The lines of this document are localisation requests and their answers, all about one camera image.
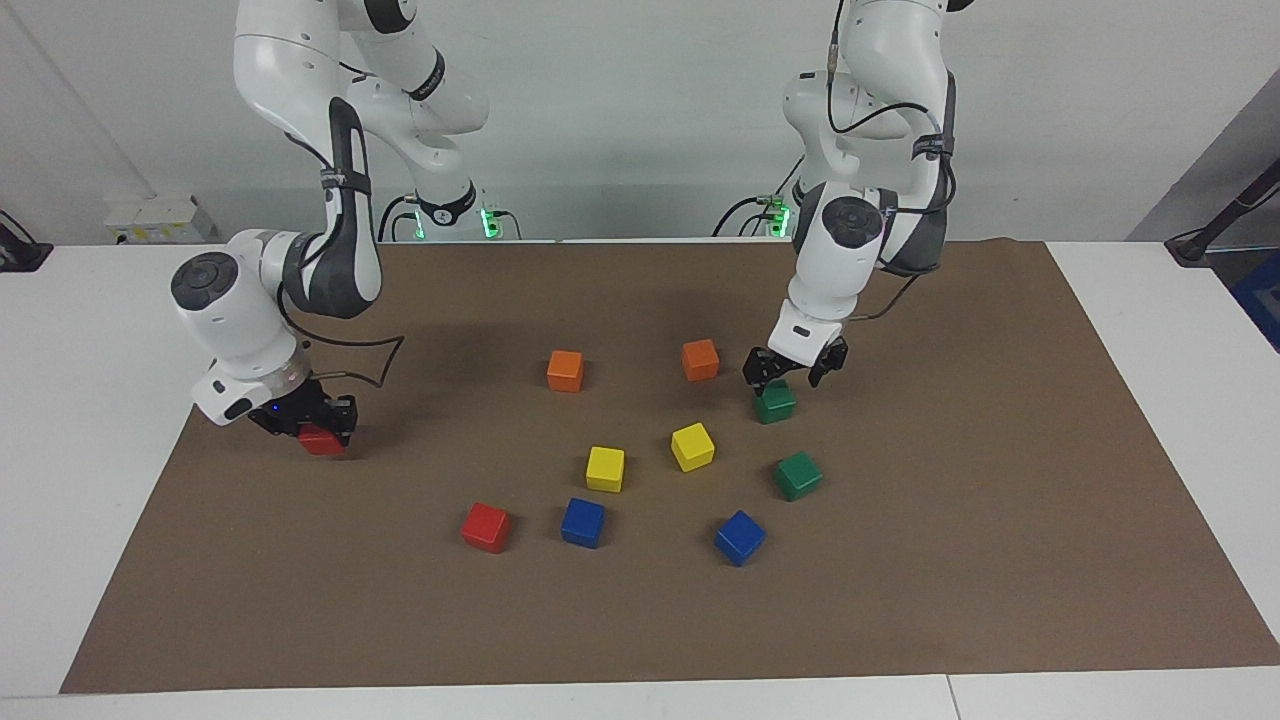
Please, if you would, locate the blue wooden cube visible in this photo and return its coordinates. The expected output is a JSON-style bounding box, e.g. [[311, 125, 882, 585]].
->
[[560, 497, 607, 550], [714, 510, 767, 568]]

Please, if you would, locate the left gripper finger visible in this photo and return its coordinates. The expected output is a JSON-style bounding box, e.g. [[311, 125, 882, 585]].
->
[[808, 338, 850, 390], [743, 346, 792, 397]]

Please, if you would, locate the white electrical box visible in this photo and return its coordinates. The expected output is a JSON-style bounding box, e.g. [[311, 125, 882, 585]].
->
[[104, 194, 217, 247]]

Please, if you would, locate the yellow wooden cube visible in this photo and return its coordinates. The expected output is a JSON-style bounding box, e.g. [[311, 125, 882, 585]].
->
[[670, 422, 717, 473], [585, 446, 627, 494]]

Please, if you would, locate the black base cable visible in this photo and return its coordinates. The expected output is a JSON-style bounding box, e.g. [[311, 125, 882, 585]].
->
[[378, 190, 521, 243], [712, 155, 806, 239]]

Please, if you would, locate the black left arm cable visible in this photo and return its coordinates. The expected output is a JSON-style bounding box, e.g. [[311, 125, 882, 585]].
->
[[826, 0, 959, 326]]

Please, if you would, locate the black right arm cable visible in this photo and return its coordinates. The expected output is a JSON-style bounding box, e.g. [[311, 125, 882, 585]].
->
[[278, 290, 406, 387]]

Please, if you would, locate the brown paper mat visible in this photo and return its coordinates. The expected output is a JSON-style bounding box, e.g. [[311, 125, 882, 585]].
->
[[58, 238, 1280, 696]]

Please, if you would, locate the black right base cable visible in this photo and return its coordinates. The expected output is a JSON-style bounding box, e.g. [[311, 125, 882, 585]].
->
[[378, 190, 521, 243]]

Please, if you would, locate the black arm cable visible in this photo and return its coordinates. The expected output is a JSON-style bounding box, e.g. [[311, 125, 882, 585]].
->
[[826, 0, 959, 326], [278, 290, 406, 387]]

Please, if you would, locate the black left base cable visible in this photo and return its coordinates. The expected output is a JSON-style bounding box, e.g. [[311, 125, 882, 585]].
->
[[712, 155, 806, 239]]

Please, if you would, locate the black stand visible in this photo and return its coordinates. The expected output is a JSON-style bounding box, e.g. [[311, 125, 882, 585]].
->
[[0, 208, 54, 274], [1164, 158, 1280, 267]]

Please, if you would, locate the blue box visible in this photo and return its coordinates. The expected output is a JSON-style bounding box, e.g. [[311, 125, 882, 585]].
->
[[1233, 248, 1280, 353]]

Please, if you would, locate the green wooden cube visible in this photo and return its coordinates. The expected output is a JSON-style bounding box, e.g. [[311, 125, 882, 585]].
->
[[775, 451, 825, 503], [752, 380, 799, 426]]

